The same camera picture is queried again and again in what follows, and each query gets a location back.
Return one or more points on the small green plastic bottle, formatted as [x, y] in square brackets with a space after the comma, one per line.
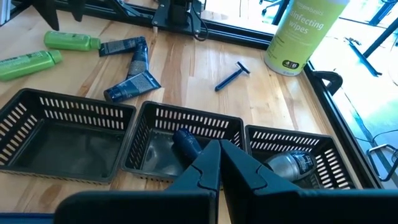
[71, 40]
[28, 63]

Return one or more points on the green disinfecting wipes canister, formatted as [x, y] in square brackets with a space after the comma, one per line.
[298, 31]

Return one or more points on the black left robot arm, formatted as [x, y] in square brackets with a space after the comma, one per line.
[178, 12]

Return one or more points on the black slotted plastic basket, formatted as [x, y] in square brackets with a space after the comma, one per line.
[62, 149]
[335, 161]
[155, 155]

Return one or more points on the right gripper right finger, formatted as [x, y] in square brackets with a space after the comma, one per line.
[280, 205]

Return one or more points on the grey roll-on deodorant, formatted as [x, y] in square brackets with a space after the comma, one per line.
[292, 165]

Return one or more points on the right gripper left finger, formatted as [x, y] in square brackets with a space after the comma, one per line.
[186, 205]

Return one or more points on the black table clamp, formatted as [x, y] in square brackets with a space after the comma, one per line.
[331, 77]

